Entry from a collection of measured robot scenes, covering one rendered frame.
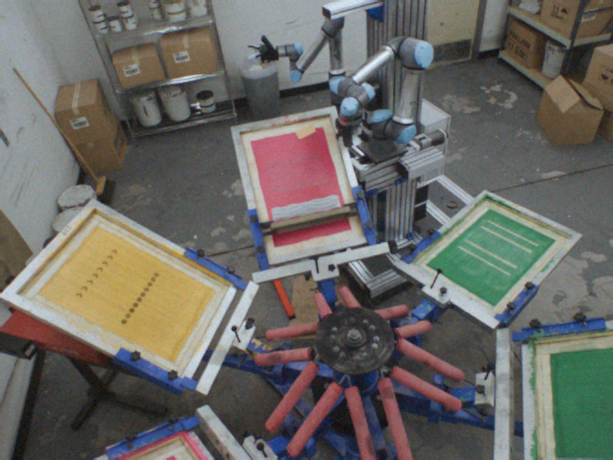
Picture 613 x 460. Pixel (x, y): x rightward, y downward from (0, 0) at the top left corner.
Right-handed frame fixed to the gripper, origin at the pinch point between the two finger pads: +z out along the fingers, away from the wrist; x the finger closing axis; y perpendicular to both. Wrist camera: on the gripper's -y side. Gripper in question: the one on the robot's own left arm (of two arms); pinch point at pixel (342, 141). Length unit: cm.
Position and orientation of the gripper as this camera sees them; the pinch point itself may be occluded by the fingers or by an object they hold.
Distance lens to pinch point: 253.4
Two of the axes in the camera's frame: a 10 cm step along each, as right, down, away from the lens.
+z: -0.4, 2.7, 9.6
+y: -2.4, -9.4, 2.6
